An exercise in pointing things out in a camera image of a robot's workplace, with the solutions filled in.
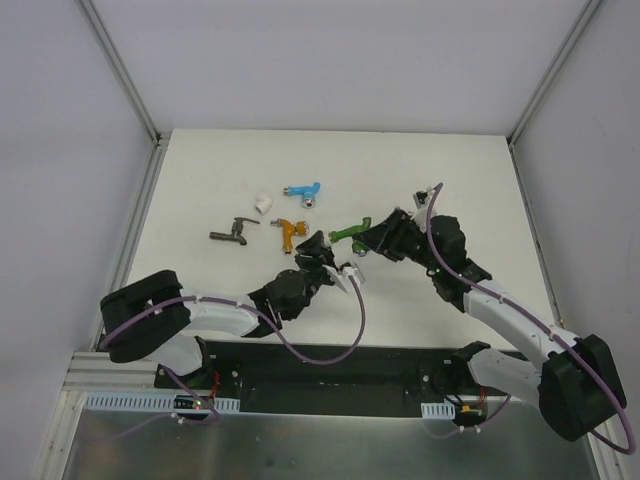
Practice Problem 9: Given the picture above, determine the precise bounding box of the white cable duct right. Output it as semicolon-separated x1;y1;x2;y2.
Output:
420;402;456;421

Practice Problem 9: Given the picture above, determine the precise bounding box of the dark grey faucet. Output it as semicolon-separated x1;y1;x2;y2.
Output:
209;217;261;246

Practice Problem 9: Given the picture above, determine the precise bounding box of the white cable duct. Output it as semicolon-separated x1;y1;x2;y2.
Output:
420;402;456;421
85;393;210;414

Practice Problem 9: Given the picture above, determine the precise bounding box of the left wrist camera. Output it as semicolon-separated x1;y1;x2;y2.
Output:
324;262;365;293

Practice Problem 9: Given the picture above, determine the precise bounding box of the blue faucet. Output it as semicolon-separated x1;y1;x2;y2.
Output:
283;182;321;209

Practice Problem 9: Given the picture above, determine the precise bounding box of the aluminium frame post right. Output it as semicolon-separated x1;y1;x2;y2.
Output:
505;0;609;146

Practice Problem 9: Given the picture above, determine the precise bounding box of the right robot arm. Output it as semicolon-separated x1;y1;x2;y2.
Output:
355;209;627;441

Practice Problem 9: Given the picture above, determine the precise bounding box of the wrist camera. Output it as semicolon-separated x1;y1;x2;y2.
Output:
324;262;365;293
413;187;437;212

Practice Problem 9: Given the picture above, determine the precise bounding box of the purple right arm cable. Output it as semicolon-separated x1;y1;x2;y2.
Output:
426;182;632;455

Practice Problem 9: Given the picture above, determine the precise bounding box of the green faucet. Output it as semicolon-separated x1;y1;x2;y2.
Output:
328;216;372;257

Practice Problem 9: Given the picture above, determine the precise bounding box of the second white elbow fitting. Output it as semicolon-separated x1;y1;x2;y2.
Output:
254;192;273;216

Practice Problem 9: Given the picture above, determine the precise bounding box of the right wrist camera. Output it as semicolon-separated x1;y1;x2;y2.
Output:
413;187;437;212

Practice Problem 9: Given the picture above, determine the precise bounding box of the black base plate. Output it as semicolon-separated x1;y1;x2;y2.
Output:
153;338;511;415

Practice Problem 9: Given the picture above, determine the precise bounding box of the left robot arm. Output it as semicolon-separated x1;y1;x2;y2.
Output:
100;231;346;389

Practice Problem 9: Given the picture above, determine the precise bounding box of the yellow faucet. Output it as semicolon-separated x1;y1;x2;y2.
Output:
270;218;309;255

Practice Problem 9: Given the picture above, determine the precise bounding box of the white cable duct left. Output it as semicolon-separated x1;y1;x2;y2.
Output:
85;393;210;414

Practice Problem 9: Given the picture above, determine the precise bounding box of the aluminium frame post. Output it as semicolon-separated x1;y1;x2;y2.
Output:
74;0;171;146
505;0;609;146

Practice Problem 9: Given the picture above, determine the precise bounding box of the aluminium frame post left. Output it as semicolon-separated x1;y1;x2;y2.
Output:
74;0;171;146

